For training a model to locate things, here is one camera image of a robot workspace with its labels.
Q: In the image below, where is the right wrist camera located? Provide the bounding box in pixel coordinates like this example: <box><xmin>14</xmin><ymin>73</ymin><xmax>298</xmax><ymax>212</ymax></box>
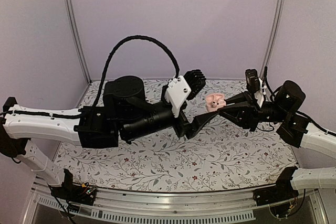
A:
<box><xmin>245</xmin><ymin>69</ymin><xmax>266</xmax><ymax>108</ymax></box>

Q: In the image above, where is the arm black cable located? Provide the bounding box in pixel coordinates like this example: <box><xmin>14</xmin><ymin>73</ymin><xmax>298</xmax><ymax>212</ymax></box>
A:
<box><xmin>91</xmin><ymin>34</ymin><xmax>181</xmax><ymax>109</ymax></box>
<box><xmin>262</xmin><ymin>66</ymin><xmax>281</xmax><ymax>101</ymax></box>

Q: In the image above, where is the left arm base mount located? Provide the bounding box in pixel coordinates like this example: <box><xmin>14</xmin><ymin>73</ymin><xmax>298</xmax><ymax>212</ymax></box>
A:
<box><xmin>51</xmin><ymin>169</ymin><xmax>97</xmax><ymax>206</ymax></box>

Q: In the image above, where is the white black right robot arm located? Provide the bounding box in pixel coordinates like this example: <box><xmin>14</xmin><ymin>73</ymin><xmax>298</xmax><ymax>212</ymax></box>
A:
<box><xmin>219</xmin><ymin>80</ymin><xmax>335</xmax><ymax>201</ymax></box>

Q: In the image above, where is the left aluminium corner post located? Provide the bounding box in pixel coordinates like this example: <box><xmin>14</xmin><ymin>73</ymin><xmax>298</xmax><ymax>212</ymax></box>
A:
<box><xmin>64</xmin><ymin>0</ymin><xmax>92</xmax><ymax>84</ymax></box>

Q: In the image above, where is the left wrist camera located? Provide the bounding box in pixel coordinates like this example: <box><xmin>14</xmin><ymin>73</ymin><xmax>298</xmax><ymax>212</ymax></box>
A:
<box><xmin>162</xmin><ymin>69</ymin><xmax>206</xmax><ymax>118</ymax></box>

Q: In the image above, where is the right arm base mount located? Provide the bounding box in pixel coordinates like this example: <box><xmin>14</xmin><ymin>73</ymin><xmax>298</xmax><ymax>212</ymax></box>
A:
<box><xmin>253</xmin><ymin>166</ymin><xmax>306</xmax><ymax>220</ymax></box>

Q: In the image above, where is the aluminium front rail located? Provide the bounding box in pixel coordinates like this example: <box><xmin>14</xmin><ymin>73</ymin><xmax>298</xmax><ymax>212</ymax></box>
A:
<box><xmin>23</xmin><ymin>178</ymin><xmax>331</xmax><ymax>223</ymax></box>

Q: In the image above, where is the floral patterned table mat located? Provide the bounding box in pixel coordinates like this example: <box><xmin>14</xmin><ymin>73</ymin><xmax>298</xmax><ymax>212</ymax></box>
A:
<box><xmin>54</xmin><ymin>78</ymin><xmax>299</xmax><ymax>193</ymax></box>

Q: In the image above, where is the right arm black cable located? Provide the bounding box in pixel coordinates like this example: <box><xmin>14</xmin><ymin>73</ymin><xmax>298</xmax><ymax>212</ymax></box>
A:
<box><xmin>262</xmin><ymin>66</ymin><xmax>281</xmax><ymax>101</ymax></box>

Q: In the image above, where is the aluminium corner post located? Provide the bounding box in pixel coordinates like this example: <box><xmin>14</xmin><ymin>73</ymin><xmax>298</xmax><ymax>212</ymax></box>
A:
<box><xmin>261</xmin><ymin>0</ymin><xmax>285</xmax><ymax>76</ymax></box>
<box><xmin>64</xmin><ymin>0</ymin><xmax>92</xmax><ymax>84</ymax></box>

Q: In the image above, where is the right aluminium corner post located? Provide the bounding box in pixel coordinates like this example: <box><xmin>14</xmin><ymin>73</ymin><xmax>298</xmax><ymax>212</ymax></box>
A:
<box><xmin>261</xmin><ymin>0</ymin><xmax>285</xmax><ymax>76</ymax></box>

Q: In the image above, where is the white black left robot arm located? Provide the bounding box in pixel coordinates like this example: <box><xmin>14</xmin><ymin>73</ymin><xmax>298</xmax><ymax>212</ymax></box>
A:
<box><xmin>1</xmin><ymin>76</ymin><xmax>226</xmax><ymax>200</ymax></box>

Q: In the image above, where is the pink earbuds charging case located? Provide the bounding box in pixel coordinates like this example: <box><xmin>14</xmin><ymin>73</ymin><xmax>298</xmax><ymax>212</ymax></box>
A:
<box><xmin>205</xmin><ymin>93</ymin><xmax>226</xmax><ymax>112</ymax></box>

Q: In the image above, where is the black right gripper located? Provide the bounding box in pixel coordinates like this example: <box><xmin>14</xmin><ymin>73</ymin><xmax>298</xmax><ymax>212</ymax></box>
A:
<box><xmin>215</xmin><ymin>91</ymin><xmax>288</xmax><ymax>131</ymax></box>

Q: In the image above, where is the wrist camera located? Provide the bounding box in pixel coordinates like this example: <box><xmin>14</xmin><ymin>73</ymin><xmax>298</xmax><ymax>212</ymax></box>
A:
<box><xmin>162</xmin><ymin>69</ymin><xmax>206</xmax><ymax>118</ymax></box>
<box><xmin>245</xmin><ymin>69</ymin><xmax>266</xmax><ymax>108</ymax></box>

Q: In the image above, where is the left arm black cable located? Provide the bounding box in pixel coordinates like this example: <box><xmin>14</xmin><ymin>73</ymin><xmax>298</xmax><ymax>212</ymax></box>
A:
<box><xmin>91</xmin><ymin>34</ymin><xmax>181</xmax><ymax>109</ymax></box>

